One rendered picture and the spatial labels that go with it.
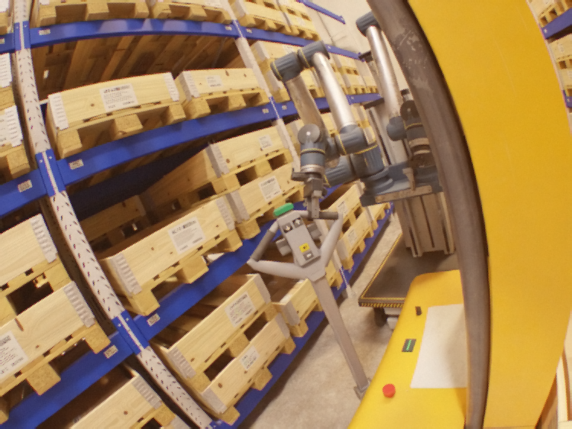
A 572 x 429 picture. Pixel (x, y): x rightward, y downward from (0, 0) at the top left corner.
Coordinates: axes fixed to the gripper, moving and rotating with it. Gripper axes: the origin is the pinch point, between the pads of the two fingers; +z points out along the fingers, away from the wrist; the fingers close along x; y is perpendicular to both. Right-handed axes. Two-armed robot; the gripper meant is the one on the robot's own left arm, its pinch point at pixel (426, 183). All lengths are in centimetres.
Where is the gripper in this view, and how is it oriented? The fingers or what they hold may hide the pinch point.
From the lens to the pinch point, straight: 128.4
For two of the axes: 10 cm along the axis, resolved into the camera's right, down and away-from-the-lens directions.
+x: 7.1, -1.1, -6.9
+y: -7.0, 0.0, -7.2
